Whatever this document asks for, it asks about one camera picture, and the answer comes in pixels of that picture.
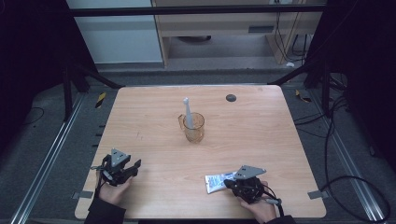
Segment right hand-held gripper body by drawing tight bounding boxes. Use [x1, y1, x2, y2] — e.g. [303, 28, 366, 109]
[231, 164, 268, 205]

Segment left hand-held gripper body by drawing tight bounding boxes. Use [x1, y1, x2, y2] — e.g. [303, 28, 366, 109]
[99, 147, 134, 188]

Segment white toothpaste tube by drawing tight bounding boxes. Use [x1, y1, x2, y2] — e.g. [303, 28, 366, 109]
[204, 171, 238, 195]

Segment clear amber cup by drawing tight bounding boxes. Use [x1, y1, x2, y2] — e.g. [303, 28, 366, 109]
[177, 111, 206, 144]

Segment white electric toothbrush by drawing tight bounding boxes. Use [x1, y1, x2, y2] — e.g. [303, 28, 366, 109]
[182, 96, 196, 131]

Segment person's left hand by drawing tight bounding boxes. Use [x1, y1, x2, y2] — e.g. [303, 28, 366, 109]
[95, 173, 134, 206]

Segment person's right hand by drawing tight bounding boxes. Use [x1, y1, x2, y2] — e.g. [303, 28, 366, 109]
[237, 181, 278, 224]

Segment yellow black tape strip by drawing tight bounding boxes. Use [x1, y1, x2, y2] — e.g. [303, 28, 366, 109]
[94, 91, 107, 109]
[294, 89, 313, 104]

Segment black metal stand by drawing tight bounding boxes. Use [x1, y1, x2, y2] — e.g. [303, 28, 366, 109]
[266, 59, 332, 117]
[61, 60, 126, 123]

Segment white cabinet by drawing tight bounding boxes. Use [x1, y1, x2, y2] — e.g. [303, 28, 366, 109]
[66, 0, 164, 65]

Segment black curtain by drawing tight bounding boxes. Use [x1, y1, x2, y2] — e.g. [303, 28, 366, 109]
[304, 0, 396, 174]
[0, 0, 99, 153]

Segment light wooden desk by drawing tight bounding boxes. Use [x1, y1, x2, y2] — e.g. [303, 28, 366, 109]
[150, 0, 328, 68]

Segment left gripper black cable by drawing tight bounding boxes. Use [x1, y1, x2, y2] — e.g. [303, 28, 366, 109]
[91, 161, 110, 196]

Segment right gripper cable with plug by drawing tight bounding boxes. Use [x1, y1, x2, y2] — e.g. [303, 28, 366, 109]
[262, 183, 286, 218]

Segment grey table bracket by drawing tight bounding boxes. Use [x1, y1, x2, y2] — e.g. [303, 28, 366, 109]
[71, 189, 94, 201]
[306, 189, 331, 201]

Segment aluminium floor rail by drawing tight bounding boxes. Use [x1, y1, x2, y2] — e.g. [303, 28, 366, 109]
[306, 89, 388, 224]
[8, 92, 87, 224]

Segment thick black floor cable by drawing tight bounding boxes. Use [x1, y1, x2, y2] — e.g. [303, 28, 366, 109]
[292, 92, 392, 224]

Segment thin black floor cable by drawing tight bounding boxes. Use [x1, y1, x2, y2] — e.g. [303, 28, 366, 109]
[18, 105, 46, 128]

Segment hanging black cables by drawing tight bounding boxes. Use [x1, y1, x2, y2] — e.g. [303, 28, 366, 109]
[273, 11, 313, 63]

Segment black horizontal frame bar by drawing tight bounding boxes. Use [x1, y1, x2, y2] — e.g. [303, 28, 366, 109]
[69, 5, 328, 18]

